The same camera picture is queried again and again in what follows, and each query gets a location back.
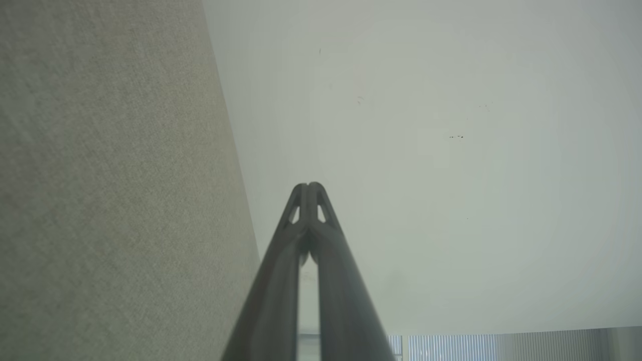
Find beige fabric sofa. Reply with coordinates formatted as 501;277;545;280
0;0;262;361

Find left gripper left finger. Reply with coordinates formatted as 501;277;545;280
221;183;308;361

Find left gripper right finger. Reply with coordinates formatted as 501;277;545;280
308;182;397;361

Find white window blinds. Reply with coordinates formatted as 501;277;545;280
387;327;642;361

